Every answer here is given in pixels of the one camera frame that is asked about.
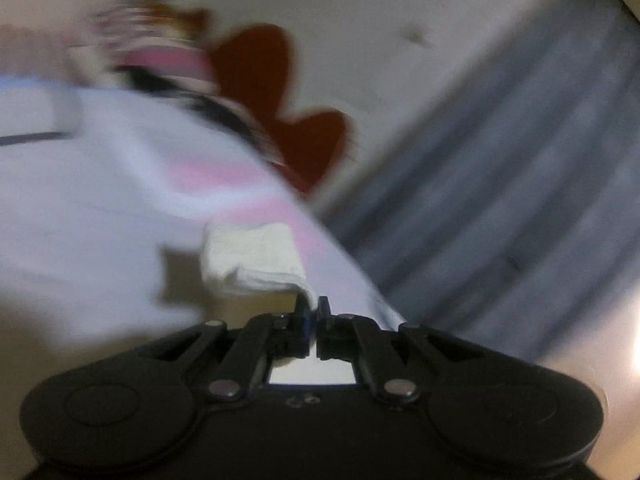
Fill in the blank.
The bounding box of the striped patterned pillow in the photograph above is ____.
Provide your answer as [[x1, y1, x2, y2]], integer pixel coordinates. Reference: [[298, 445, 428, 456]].
[[92, 1, 217, 92]]

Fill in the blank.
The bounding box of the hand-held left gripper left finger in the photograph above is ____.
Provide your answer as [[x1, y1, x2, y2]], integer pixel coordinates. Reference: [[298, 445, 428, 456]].
[[145, 294, 314, 404]]

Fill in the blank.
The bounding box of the pastel printed bed sheet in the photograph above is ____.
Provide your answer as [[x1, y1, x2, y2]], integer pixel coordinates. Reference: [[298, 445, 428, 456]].
[[0, 74, 407, 346]]

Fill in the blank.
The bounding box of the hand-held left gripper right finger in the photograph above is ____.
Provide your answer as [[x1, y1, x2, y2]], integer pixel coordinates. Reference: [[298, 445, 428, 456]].
[[316, 296, 487, 406]]

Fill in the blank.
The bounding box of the black cloth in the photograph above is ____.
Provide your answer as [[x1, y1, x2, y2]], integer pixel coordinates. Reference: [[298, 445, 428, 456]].
[[116, 66, 288, 167]]

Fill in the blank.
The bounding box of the red scalloped headboard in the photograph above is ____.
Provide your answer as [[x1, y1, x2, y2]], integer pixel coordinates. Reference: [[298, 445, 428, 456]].
[[209, 23, 355, 195]]

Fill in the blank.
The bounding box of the white knit garment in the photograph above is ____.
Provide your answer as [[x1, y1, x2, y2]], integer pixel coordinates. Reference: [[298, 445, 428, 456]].
[[199, 222, 317, 312]]

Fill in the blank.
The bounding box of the grey curtain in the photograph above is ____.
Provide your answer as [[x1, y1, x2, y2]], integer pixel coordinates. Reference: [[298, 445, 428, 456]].
[[320, 0, 640, 366]]

